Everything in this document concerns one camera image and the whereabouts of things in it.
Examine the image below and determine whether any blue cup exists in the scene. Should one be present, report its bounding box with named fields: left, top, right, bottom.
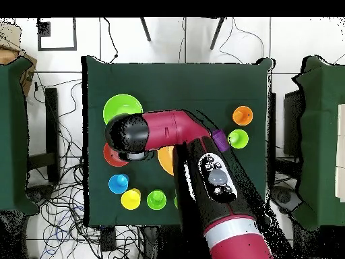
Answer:
left=108, top=173, right=130, bottom=195

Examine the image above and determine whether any black square frame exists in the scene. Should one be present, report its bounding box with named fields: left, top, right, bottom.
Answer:
left=36, top=17, right=77, bottom=51

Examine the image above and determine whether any dark green tablecloth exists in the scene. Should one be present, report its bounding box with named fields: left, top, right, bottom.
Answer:
left=81, top=55, right=276, bottom=227

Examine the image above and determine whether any thin black cable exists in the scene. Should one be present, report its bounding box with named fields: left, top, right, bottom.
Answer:
left=102, top=17, right=119, bottom=64
left=218, top=17, right=265, bottom=65

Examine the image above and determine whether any red bowl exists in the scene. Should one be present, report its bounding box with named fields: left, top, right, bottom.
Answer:
left=102, top=142, right=129, bottom=167

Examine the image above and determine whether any large orange bowl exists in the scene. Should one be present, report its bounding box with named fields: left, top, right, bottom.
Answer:
left=156, top=145, right=175, bottom=177

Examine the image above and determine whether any black floor stand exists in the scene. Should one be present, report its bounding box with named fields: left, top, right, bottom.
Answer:
left=268, top=92, right=300, bottom=187
left=26, top=87, right=61, bottom=184

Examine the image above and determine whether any black power box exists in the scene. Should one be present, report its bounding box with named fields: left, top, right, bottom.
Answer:
left=100, top=226, right=117, bottom=252

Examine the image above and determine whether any purple cup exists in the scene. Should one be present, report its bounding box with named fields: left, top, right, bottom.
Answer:
left=211, top=129, right=232, bottom=152

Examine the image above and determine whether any tangle of floor cables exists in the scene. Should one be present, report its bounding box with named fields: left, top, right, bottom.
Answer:
left=26, top=78, right=144, bottom=259

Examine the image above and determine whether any orange cup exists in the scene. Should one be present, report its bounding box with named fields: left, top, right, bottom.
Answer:
left=232, top=105, right=254, bottom=127

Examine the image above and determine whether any large green bowl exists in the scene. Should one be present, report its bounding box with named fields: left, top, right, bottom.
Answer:
left=102, top=93, right=144, bottom=125

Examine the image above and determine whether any cardboard box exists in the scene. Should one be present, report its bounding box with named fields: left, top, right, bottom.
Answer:
left=0, top=45, right=38, bottom=98

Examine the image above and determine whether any green cloth side table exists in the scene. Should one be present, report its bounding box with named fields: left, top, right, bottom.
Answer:
left=291, top=55, right=345, bottom=231
left=0, top=57, right=40, bottom=215

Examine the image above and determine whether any grey black device base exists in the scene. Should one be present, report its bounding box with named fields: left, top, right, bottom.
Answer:
left=26, top=184, right=56, bottom=206
left=270, top=185, right=302, bottom=215

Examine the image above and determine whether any lime green cup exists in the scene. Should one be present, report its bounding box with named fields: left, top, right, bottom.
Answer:
left=227, top=129, right=249, bottom=150

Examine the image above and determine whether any yellow cup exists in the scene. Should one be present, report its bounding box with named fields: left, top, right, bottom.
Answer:
left=120, top=188, right=142, bottom=210

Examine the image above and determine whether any dark tripod leg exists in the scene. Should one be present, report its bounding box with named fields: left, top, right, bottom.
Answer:
left=210, top=17, right=226, bottom=51
left=139, top=17, right=152, bottom=42

